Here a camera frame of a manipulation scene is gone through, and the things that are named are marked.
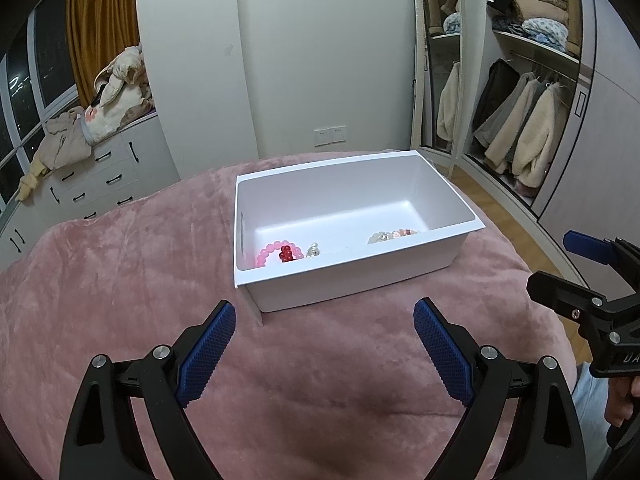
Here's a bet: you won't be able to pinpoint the person's light blue pants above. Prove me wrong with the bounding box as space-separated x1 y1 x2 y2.
570 364 618 466

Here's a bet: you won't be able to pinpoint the mustard curtain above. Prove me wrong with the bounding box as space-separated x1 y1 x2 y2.
66 0 141 106

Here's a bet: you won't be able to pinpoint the white plastic box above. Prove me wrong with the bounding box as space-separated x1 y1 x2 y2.
232 150 487 328

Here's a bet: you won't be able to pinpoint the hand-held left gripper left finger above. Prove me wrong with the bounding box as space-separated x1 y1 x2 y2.
59 300 237 480

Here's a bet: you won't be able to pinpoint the white dresser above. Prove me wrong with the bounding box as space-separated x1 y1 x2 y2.
0 110 181 261

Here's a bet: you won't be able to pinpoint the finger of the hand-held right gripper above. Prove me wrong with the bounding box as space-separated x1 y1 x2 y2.
562 230 640 281
526 270 640 333

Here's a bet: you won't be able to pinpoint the pink bead bracelet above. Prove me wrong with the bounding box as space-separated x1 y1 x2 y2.
256 241 306 268

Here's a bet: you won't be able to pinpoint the pink plush blanket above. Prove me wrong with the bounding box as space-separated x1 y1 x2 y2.
0 149 578 480

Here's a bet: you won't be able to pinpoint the white framed standing mirror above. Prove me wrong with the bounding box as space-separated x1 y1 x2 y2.
410 0 466 178

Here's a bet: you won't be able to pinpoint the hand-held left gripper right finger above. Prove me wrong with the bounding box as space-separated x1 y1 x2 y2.
413 297 587 480

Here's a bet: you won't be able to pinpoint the stack of folded clothes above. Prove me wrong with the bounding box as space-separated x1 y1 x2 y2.
492 0 573 51

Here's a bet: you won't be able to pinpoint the open wardrobe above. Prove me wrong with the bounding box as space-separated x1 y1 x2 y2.
460 0 640 241

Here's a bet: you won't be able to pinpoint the window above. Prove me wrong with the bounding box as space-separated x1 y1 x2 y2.
0 0 81 196

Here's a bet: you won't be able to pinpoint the dark hanging coat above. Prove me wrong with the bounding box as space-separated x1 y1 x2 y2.
472 58 521 133

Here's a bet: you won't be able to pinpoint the cream fleece hanging coat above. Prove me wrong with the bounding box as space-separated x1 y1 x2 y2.
482 80 568 191

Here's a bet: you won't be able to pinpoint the grey hanging coat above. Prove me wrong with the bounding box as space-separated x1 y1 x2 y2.
474 72 546 161

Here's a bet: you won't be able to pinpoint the person's right hand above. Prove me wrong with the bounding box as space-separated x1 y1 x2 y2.
602 372 640 428

